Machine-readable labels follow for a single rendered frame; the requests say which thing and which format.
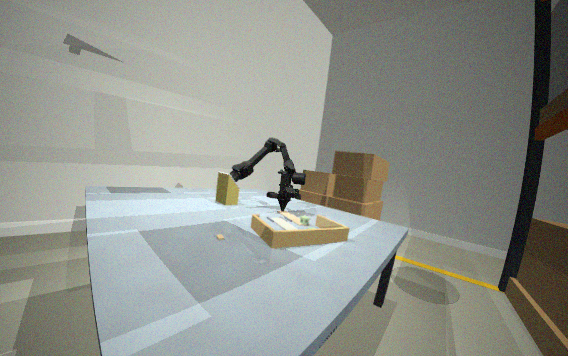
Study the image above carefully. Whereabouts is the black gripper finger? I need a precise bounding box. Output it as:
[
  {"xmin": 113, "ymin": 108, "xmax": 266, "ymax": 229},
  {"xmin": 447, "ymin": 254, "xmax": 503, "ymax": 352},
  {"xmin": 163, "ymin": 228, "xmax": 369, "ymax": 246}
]
[
  {"xmin": 283, "ymin": 198, "xmax": 292, "ymax": 211},
  {"xmin": 276, "ymin": 198, "xmax": 285, "ymax": 212}
]

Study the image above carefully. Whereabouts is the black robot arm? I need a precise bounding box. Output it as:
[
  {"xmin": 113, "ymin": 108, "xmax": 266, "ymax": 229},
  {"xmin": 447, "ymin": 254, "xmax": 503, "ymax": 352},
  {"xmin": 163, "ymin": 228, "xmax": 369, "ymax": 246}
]
[{"xmin": 230, "ymin": 137, "xmax": 306, "ymax": 198}]

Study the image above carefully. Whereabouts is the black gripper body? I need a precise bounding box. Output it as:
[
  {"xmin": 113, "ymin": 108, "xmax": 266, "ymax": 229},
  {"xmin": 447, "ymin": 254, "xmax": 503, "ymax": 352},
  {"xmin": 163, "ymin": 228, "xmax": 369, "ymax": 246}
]
[{"xmin": 266, "ymin": 182, "xmax": 301, "ymax": 199}]

